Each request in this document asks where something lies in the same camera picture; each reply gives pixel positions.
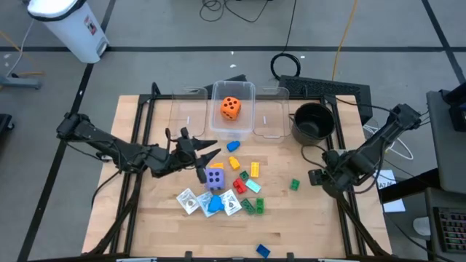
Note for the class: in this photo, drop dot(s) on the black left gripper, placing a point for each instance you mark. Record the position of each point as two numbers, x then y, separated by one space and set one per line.
182 156

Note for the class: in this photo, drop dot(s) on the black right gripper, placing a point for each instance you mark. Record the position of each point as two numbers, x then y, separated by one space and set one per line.
316 177

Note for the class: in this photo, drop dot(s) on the purple foam die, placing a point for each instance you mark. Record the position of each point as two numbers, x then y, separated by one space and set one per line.
215 179

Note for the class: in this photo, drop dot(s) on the orange foam die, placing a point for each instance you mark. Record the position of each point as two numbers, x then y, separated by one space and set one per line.
231 108

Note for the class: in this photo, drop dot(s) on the white playing card deck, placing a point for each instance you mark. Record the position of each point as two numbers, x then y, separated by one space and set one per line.
187 201
231 203
202 203

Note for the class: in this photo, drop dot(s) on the large light blue peg block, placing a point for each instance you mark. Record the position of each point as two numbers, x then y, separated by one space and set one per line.
216 204

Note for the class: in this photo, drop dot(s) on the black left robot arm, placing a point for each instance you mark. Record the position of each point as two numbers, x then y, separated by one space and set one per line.
109 145

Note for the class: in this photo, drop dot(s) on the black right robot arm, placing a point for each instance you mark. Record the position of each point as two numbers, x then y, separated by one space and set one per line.
386 135

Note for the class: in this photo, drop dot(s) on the yellow peg block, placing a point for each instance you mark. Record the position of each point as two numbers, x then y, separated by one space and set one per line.
234 163
217 165

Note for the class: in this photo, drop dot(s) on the dark blue peg block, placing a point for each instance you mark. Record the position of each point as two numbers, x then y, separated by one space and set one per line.
233 146

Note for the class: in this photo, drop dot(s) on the tall clear plastic bin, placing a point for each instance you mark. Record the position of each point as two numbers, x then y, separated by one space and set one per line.
218 125

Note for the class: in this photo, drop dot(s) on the small dark green brick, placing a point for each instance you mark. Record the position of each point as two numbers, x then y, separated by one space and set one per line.
244 175

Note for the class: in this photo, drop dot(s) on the shallow clear plastic bin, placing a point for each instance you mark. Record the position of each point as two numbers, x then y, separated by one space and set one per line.
182 109
271 109

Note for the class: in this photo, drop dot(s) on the red brick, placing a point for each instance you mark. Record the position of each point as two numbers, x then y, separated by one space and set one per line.
240 185

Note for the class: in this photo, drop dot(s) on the yellow flat brick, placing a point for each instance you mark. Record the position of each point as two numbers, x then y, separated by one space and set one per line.
255 170

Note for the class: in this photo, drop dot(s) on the black bucket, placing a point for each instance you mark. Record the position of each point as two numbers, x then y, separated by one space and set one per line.
313 120

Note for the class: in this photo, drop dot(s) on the light cyan flat brick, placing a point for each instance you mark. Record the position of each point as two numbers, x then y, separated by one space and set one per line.
253 186

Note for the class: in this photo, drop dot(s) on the long dark green brick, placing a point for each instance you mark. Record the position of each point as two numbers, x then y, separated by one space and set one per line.
248 206

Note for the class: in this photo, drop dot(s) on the white paper sheet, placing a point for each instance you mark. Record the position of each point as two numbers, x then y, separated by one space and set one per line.
395 206

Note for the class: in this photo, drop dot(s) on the black perforated panel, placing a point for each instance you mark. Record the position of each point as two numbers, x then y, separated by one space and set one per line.
327 87

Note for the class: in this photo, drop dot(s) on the dark blue flat brick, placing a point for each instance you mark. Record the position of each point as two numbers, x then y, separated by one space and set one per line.
263 251

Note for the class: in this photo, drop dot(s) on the black desk beam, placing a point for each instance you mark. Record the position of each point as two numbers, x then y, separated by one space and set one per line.
407 187

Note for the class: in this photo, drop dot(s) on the white computer mouse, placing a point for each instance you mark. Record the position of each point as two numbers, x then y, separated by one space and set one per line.
422 226

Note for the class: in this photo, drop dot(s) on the backlit keyboard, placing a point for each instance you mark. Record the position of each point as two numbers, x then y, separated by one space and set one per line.
451 229

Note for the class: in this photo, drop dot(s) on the white trash can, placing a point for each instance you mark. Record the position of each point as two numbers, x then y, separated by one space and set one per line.
73 29

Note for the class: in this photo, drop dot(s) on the grey stand base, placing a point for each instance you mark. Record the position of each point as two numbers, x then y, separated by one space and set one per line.
22 83

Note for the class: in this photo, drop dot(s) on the black equipment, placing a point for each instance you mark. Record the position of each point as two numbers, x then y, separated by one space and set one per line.
5 125

